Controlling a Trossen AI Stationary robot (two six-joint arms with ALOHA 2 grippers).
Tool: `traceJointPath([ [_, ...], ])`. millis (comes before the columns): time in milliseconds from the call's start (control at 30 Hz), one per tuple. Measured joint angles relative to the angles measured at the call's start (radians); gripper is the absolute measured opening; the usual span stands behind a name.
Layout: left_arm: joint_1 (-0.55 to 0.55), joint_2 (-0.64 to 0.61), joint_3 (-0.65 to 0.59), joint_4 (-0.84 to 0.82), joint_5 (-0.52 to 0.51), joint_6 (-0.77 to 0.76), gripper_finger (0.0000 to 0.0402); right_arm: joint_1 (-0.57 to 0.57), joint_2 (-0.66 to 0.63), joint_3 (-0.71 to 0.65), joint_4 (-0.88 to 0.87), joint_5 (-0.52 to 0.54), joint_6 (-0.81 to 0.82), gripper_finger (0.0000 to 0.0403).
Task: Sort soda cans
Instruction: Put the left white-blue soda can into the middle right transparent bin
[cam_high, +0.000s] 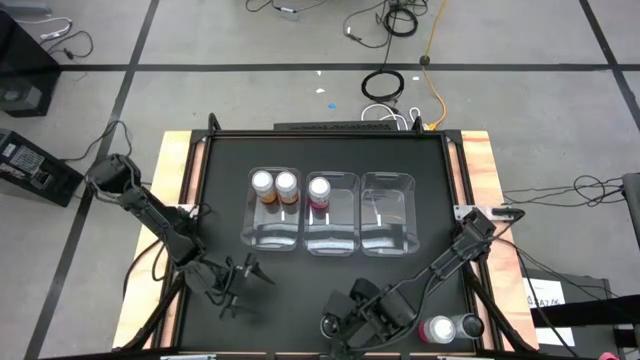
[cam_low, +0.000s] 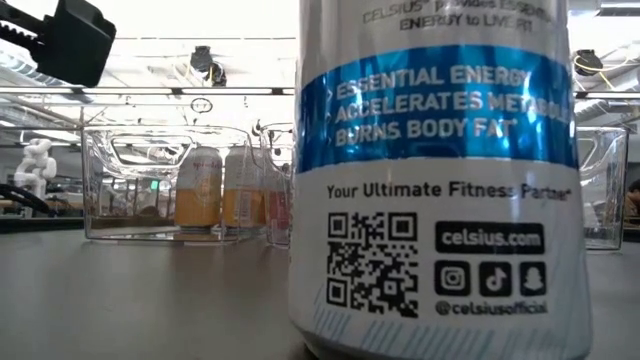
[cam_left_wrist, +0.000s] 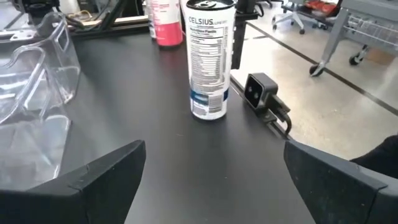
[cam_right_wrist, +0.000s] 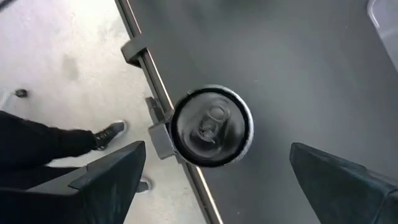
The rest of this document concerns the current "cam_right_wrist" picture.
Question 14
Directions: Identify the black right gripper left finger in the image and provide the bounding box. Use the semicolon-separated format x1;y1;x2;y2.
0;139;147;224

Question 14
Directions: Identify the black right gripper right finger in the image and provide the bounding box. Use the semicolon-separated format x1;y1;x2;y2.
289;142;398;224

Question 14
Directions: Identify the blue and white soda can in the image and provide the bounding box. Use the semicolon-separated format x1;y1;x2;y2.
169;83;255;169

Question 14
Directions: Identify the person's leg with shoe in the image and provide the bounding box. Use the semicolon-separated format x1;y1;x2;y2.
0;110;153;194

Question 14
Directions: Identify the clear plastic bin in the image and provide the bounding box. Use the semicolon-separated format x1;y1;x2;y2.
366;0;398;74

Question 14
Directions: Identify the dark metal bracket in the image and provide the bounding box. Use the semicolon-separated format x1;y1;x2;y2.
120;36;149;68

